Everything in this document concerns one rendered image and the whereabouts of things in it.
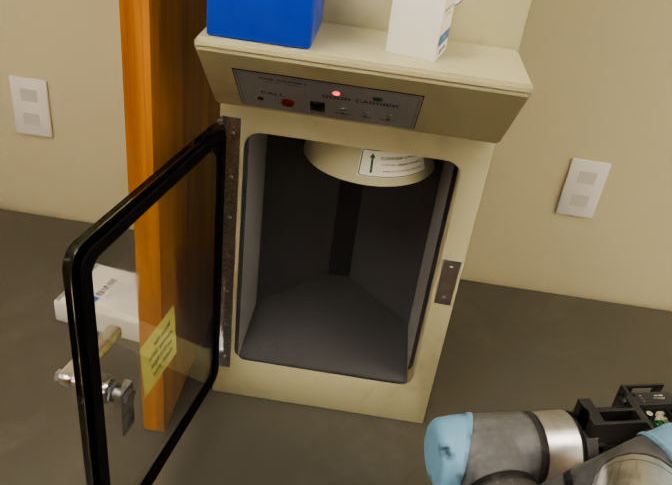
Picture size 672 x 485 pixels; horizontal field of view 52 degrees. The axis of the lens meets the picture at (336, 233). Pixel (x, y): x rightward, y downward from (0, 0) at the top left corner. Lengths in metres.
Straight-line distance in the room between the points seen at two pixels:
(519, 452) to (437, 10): 0.43
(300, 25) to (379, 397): 0.58
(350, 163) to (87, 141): 0.70
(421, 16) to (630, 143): 0.73
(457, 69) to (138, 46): 0.31
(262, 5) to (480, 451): 0.47
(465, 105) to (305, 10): 0.18
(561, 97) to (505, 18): 0.52
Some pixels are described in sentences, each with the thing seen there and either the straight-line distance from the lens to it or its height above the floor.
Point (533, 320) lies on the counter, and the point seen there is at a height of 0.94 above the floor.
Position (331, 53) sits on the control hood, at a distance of 0.67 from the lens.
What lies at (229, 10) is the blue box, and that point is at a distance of 0.68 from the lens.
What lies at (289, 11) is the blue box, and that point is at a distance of 0.67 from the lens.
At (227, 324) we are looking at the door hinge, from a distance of 0.99.
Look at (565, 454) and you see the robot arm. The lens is 0.77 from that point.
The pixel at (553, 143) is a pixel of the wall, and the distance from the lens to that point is 1.31.
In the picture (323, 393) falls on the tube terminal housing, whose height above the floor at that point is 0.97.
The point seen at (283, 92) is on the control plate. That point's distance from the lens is 0.73.
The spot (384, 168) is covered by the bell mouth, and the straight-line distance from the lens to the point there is 0.86.
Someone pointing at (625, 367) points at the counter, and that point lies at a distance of 1.32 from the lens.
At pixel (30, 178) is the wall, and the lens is 1.52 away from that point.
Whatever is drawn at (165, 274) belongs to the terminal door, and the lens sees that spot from 0.75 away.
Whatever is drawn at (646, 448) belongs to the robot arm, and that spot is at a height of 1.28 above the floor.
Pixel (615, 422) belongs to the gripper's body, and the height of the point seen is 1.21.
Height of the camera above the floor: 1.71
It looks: 32 degrees down
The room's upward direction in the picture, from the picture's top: 8 degrees clockwise
